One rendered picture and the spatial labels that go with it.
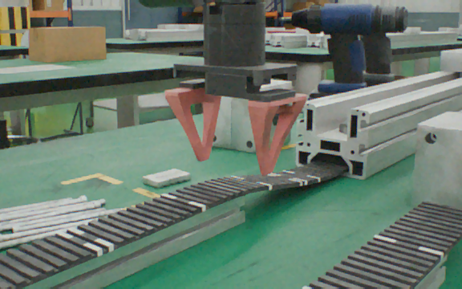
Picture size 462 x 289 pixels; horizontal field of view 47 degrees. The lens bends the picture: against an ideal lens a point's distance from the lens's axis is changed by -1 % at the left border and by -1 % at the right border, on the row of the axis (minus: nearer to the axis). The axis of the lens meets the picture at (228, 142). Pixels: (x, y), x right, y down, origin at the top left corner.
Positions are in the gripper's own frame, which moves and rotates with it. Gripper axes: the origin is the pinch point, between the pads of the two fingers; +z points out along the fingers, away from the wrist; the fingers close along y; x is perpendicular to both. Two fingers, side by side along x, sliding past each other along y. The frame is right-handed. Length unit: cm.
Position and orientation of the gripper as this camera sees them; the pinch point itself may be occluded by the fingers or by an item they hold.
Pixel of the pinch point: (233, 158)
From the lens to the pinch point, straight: 52.0
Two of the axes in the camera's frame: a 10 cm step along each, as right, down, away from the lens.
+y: -7.8, -1.5, 6.1
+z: 0.0, 9.7, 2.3
